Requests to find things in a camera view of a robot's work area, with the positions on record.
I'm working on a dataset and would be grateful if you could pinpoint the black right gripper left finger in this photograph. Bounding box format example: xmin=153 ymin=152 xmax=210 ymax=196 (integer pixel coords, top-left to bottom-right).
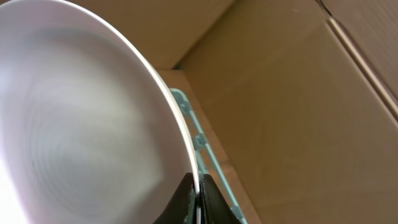
xmin=153 ymin=173 xmax=197 ymax=224

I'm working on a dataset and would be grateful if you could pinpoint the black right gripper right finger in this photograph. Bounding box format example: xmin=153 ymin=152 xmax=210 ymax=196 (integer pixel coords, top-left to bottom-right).
xmin=199 ymin=174 xmax=241 ymax=224

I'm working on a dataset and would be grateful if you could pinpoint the white pink plate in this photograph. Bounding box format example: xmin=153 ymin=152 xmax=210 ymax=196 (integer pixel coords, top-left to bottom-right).
xmin=1 ymin=1 xmax=199 ymax=223

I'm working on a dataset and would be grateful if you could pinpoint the grey dishwasher rack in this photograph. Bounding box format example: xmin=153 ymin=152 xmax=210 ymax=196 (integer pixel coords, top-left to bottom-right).
xmin=170 ymin=88 xmax=248 ymax=224

